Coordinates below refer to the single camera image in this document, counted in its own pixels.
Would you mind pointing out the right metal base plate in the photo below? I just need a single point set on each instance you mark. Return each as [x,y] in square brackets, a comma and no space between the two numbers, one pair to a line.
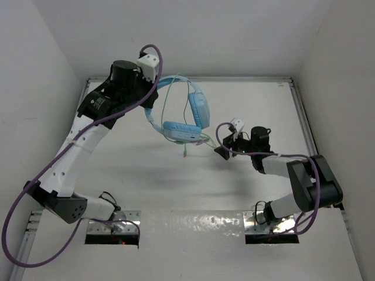
[252,224]

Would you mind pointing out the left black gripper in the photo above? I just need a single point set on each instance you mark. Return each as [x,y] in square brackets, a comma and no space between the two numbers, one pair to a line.
[149,85]

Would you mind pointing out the light blue headphones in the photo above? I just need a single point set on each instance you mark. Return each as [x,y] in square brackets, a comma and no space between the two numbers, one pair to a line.
[196,114]

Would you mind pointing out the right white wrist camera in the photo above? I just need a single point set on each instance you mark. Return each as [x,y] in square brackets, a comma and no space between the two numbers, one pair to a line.
[236,125]

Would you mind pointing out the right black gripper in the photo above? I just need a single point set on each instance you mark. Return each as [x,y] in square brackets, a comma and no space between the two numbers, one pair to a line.
[230,142]

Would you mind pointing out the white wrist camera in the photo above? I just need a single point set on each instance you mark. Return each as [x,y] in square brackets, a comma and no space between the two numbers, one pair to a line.
[236,125]
[148,65]

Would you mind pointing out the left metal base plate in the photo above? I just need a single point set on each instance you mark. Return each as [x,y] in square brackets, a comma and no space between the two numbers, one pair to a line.
[126,223]

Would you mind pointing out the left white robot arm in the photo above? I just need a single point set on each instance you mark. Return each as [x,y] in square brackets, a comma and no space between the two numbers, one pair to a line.
[54,190]

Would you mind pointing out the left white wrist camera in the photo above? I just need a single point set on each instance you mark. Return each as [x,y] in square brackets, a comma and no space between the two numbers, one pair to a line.
[148,65]

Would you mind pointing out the aluminium table frame rail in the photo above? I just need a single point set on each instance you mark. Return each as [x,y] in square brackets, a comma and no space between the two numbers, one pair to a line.
[192,224]

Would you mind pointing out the metal base plate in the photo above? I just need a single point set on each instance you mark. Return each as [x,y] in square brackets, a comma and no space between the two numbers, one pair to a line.
[252,224]
[126,223]

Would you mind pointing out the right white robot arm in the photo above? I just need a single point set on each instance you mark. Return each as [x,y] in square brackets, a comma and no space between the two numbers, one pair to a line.
[313,184]

